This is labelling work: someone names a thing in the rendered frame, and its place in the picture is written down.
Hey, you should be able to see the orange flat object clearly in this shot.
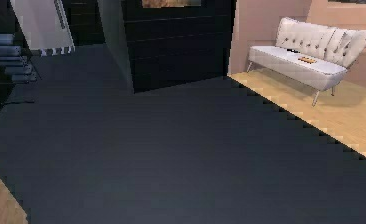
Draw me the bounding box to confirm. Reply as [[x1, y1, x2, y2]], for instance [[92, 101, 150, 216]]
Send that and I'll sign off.
[[297, 56, 318, 65]]

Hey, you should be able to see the white tufted sofa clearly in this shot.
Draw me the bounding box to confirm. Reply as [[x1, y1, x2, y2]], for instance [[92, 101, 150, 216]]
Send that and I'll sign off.
[[246, 16, 366, 108]]

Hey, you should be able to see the grey door handle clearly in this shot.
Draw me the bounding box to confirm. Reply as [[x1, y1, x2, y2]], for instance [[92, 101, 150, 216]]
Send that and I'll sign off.
[[54, 0, 66, 30]]

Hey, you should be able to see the grey slatted shelf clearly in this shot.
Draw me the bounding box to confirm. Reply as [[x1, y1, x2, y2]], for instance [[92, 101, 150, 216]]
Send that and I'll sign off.
[[0, 32, 43, 84]]

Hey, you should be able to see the brown framed picture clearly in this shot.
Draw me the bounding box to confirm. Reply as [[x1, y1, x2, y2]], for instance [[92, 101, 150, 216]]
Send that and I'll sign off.
[[141, 0, 202, 9]]

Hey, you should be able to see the dark framed picture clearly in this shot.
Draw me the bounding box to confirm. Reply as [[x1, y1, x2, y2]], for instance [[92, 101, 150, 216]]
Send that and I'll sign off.
[[327, 0, 366, 6]]

